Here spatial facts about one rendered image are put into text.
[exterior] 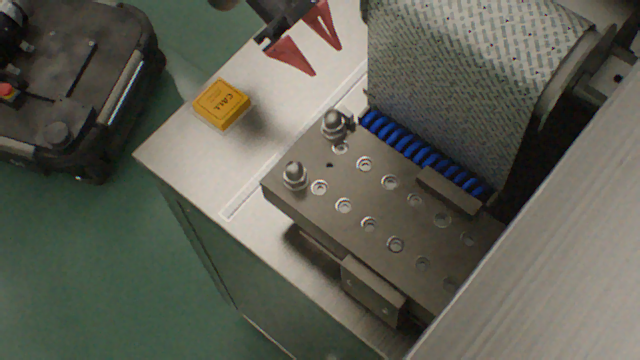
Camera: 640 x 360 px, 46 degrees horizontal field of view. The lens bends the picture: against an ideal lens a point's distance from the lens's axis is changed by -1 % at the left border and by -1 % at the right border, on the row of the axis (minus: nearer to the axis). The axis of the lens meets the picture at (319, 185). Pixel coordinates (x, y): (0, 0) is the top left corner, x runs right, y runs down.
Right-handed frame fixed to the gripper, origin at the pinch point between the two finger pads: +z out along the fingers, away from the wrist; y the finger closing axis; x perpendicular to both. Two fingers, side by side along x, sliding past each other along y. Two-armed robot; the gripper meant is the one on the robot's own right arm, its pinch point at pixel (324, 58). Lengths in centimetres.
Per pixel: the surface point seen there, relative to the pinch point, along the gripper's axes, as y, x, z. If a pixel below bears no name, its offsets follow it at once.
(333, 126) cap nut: 7.8, 3.8, 7.3
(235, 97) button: 7.5, -19.3, -3.9
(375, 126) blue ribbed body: 3.1, 4.1, 11.6
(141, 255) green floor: 27, -117, 14
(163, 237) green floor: 19, -117, 15
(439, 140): 0.2, 10.3, 18.3
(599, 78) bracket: -4.4, 38.0, 18.5
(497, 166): 0.3, 17.8, 24.3
